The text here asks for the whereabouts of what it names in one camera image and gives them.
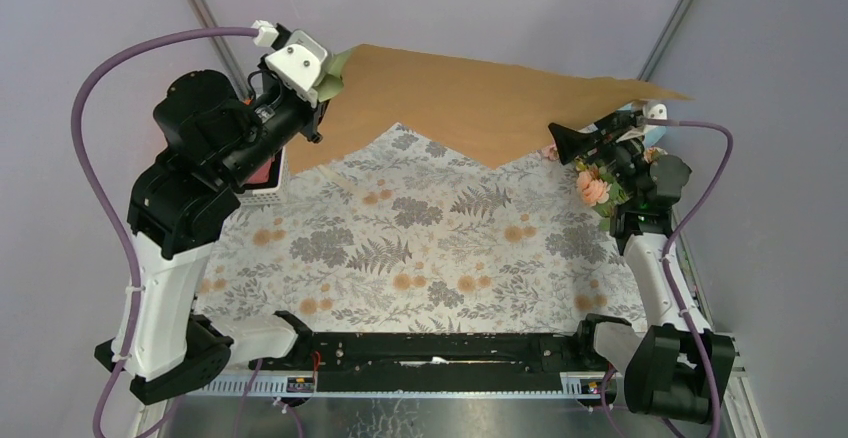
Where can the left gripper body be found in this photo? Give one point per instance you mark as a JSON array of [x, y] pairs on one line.
[[282, 113]]

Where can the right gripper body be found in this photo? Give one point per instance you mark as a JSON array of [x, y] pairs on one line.
[[612, 150]]

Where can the peach fake rose stem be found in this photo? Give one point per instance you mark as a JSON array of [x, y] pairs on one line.
[[598, 188]]

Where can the fake rose stem with bud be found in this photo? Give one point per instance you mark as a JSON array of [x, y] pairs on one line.
[[652, 154]]

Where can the brown kraft wrapping paper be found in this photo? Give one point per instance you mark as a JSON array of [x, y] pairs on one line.
[[493, 113]]

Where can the pink fake rose stem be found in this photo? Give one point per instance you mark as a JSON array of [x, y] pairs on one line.
[[550, 152]]

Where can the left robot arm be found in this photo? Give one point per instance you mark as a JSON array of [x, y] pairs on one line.
[[177, 209]]

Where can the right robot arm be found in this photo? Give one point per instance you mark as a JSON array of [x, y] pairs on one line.
[[679, 368]]

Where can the light blue cloth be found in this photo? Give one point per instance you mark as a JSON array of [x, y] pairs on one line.
[[653, 135]]

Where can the white plastic basket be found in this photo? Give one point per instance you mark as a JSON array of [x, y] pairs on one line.
[[277, 193]]

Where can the floral patterned table mat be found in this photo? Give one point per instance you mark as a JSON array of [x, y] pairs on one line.
[[409, 235]]

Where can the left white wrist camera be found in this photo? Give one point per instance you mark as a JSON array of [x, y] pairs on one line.
[[299, 60]]

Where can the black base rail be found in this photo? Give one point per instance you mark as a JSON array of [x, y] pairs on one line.
[[439, 362]]

